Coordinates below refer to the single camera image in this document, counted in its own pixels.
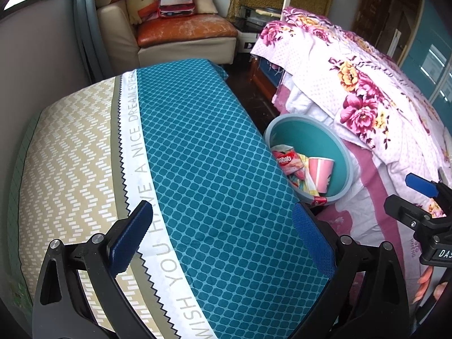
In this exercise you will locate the yellow plush toy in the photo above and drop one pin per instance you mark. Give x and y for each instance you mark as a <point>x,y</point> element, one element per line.
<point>141,10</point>

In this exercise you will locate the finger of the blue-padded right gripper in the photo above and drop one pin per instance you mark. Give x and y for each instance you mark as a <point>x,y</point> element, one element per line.
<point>405,212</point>
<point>421,185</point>

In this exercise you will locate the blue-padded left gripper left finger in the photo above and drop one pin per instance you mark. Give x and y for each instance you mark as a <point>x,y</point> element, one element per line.
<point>61,309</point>

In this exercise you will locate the teal round trash bin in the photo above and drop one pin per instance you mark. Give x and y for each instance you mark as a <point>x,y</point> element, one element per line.
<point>310,137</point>

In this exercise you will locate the teal and beige mattress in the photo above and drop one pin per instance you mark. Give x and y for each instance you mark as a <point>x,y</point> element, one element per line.
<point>221,258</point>

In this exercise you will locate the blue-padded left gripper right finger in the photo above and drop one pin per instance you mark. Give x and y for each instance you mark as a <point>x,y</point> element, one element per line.
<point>365,296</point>

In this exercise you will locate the cream and orange armchair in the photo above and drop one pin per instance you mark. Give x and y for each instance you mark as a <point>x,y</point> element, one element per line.
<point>162,40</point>

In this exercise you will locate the beige cushion on armchair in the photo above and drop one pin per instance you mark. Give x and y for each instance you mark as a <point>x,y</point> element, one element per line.
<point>205,7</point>

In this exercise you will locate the pink snack wrapper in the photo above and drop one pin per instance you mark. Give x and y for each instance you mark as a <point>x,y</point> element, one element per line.
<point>304,182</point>

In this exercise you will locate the pink floral quilt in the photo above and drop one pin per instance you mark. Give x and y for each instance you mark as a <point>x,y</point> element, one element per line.
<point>388,125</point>

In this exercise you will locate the pink wedding paper cup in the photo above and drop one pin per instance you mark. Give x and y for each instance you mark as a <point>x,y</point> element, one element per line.
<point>321,170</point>

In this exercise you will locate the red colourful snack bag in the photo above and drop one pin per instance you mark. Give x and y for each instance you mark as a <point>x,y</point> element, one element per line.
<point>287,158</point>

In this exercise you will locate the person's right hand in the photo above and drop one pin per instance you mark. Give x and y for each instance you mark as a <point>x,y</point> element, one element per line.
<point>429,285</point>

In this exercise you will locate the dark bedside cabinet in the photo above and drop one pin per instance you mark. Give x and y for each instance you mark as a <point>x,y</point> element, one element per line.
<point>250,22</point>

